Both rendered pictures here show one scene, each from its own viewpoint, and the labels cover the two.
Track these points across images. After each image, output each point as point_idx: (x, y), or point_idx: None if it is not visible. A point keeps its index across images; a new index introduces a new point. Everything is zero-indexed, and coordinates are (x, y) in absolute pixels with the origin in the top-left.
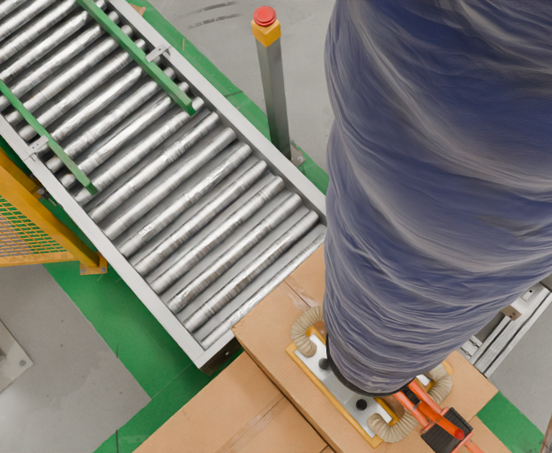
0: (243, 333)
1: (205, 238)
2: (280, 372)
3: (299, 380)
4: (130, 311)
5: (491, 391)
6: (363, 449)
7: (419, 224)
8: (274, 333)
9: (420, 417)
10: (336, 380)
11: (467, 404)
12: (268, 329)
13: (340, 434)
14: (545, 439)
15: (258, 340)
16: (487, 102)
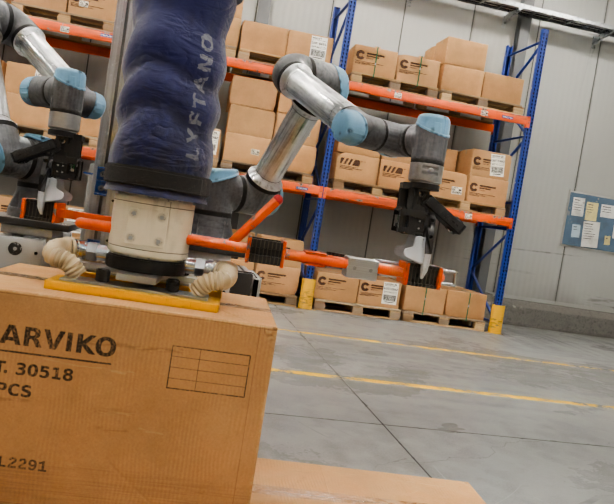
0: None
1: None
2: (55, 294)
3: (85, 296)
4: None
5: (261, 298)
6: (208, 313)
7: None
8: (16, 283)
9: (236, 242)
10: (130, 273)
11: (255, 301)
12: (5, 282)
13: (173, 310)
14: (328, 111)
15: (0, 285)
16: None
